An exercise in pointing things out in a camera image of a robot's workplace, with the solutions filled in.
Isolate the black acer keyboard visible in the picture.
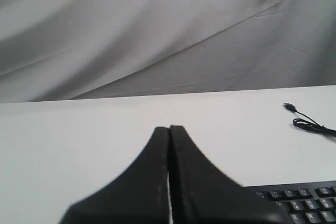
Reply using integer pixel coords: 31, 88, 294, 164
247, 180, 335, 223

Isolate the black usb cable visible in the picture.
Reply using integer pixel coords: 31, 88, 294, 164
282, 102, 336, 139

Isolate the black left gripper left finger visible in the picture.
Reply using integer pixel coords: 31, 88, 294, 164
60, 127, 170, 223

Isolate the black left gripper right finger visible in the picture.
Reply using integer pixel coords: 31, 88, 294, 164
169, 126, 291, 223

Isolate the grey backdrop cloth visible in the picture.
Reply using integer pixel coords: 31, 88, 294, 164
1, 0, 335, 103

